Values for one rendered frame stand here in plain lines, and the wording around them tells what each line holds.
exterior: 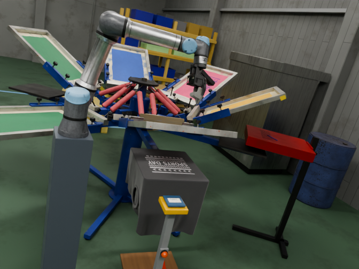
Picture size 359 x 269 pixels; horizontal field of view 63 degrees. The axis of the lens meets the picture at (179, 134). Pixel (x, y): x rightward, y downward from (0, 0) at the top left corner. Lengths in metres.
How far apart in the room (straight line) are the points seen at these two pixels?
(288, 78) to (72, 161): 3.67
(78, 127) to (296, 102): 3.90
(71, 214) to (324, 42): 5.03
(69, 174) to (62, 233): 0.37
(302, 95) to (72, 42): 8.78
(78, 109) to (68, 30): 10.22
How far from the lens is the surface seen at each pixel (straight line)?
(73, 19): 11.68
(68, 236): 1.84
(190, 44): 1.48
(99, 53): 1.61
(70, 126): 1.54
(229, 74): 3.86
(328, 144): 4.35
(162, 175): 1.86
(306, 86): 4.97
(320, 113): 5.30
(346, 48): 5.27
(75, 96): 1.50
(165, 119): 2.25
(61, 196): 1.68
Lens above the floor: 1.76
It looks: 17 degrees down
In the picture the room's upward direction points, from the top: 13 degrees clockwise
